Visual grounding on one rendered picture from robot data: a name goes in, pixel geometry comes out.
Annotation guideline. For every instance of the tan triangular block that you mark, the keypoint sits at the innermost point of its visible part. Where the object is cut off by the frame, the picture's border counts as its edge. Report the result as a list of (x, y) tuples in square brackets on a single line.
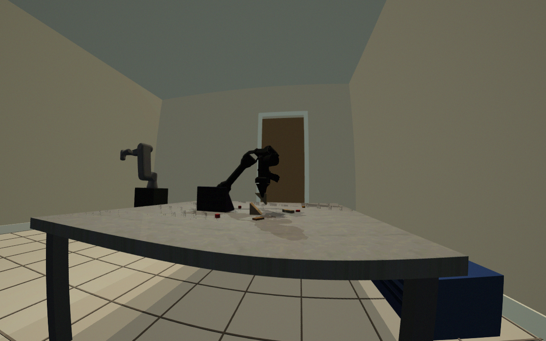
[(264, 199), (254, 210)]

